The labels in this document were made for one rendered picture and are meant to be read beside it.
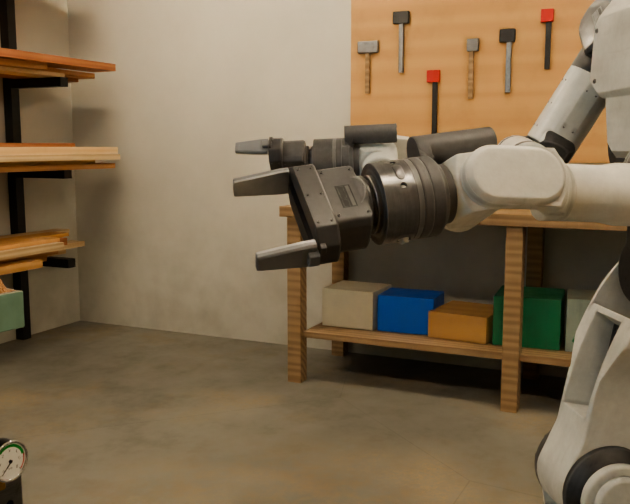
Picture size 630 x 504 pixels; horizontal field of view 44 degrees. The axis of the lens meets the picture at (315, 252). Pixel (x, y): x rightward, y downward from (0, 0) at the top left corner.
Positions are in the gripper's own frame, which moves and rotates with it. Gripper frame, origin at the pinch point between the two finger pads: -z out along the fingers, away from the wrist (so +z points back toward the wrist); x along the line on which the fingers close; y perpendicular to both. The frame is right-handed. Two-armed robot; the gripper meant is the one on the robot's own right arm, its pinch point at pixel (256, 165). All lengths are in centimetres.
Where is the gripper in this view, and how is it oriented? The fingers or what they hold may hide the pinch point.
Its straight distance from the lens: 147.6
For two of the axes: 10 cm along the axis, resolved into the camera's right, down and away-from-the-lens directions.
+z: 10.0, -0.3, -0.9
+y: -0.2, 8.6, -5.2
